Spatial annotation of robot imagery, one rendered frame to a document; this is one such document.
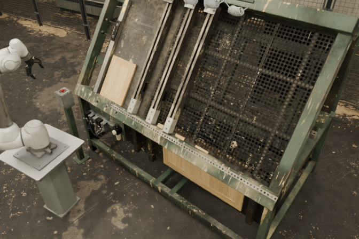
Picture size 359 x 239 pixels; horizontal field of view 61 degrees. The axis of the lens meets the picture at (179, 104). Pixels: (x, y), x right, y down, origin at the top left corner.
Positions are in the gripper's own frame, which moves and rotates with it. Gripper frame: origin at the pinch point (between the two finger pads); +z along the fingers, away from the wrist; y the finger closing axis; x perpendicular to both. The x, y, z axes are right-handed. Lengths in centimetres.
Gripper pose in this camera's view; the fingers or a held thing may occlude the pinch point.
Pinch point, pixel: (38, 72)
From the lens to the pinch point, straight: 322.2
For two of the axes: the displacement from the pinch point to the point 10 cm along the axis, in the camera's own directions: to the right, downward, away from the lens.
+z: 1.3, 5.6, 8.2
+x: -9.3, -2.2, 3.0
